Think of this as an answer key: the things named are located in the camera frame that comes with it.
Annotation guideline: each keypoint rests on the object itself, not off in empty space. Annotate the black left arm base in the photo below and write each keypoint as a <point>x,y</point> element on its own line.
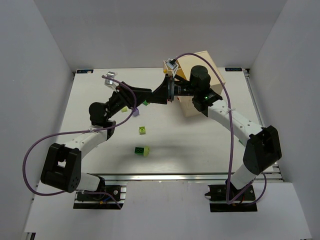
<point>111,197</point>

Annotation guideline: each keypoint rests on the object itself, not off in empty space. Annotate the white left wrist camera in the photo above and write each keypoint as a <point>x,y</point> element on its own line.
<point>109,80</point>

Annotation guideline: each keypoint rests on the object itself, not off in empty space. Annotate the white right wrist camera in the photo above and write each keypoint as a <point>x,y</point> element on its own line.
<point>173,65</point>

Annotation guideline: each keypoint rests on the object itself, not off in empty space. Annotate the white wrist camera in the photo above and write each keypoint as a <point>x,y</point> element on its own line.
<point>173,65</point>
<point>109,80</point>

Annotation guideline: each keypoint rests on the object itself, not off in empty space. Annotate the lime green lego centre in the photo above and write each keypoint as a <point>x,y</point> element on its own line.
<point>142,130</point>

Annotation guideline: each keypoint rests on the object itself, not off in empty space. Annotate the dark green lego front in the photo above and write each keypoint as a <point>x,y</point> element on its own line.
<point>139,150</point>

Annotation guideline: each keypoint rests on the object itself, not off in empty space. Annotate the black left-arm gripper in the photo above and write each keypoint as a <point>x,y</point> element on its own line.
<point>123,91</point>

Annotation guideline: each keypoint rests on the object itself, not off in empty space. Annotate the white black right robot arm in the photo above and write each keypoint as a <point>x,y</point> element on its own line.
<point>220,140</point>

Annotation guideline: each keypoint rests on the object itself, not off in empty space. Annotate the black table label left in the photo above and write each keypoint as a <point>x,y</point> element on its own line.
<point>84,71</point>

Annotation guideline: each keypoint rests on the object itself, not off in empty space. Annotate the black table label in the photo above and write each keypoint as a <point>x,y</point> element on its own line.
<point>233,69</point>
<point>84,71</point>

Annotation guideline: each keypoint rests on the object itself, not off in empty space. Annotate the cream plastic drawer cabinet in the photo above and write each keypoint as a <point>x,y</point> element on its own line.
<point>189,106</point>

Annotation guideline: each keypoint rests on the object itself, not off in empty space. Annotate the lime green small lego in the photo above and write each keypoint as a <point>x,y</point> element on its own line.
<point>124,109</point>

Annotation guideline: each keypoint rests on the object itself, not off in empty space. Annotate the purple square lego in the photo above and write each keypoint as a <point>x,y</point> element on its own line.
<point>136,112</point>

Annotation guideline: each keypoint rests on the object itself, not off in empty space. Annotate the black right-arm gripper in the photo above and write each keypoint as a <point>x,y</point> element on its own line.
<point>170,89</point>

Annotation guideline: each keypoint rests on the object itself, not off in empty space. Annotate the black table label right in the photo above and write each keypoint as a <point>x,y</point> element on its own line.
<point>233,69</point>

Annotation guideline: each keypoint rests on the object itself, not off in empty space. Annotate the lime green lego front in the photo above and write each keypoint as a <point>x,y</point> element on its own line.
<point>146,151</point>

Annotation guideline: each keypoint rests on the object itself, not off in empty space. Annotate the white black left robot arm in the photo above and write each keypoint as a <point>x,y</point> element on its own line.
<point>63,164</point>

